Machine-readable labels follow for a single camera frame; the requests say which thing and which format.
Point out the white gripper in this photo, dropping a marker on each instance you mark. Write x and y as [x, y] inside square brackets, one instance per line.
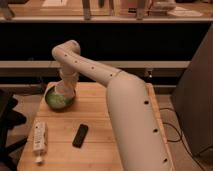
[66, 86]

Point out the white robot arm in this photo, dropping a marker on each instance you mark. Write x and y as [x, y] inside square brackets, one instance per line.
[139, 139]

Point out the green ceramic bowl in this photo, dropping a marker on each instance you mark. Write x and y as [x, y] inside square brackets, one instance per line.
[56, 101]

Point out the black phone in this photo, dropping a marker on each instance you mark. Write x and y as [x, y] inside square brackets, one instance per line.
[80, 136]

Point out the white tube bottle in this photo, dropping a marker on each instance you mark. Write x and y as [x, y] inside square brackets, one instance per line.
[40, 141]

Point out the black chair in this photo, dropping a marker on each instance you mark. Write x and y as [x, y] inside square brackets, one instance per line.
[9, 118]

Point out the wooden shelf unit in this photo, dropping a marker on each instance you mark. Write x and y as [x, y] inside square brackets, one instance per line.
[155, 44]

